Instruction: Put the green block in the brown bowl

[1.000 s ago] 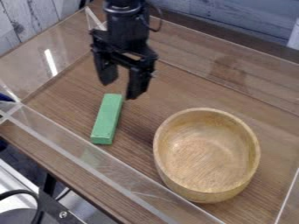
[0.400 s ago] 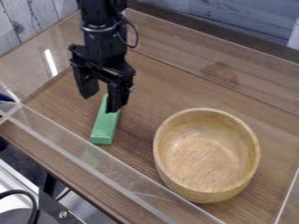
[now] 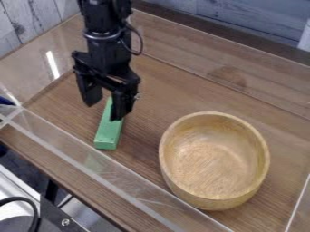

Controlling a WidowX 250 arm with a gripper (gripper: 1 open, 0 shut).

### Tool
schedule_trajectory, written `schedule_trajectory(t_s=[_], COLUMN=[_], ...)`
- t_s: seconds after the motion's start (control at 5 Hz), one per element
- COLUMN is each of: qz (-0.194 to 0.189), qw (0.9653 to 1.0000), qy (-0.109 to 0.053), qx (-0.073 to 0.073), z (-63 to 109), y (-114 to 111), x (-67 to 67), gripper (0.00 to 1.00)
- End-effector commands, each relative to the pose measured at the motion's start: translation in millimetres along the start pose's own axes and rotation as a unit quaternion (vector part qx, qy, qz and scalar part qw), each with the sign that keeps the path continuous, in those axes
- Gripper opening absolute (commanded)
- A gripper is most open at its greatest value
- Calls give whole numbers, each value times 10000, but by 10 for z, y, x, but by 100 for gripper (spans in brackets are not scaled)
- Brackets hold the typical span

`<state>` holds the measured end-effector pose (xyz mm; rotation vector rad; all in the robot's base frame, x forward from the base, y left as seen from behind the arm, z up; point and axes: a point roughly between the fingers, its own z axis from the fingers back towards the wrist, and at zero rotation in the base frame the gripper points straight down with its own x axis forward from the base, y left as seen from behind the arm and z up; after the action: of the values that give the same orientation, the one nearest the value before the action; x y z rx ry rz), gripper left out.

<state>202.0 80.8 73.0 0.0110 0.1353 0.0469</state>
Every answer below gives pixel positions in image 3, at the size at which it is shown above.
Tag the black metal table leg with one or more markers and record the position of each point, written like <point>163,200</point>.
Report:
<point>48,199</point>

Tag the blue object at left edge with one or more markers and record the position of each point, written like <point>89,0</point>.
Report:
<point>5,101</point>

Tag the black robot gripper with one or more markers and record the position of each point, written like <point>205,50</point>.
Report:
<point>101,68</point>

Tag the clear acrylic tray wall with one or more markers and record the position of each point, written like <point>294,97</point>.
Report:
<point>197,67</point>

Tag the green rectangular block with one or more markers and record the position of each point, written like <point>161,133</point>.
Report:
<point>108,130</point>

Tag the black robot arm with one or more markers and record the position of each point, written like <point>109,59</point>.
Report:
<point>105,16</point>

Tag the brown wooden bowl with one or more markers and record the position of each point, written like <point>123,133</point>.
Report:
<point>213,160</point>

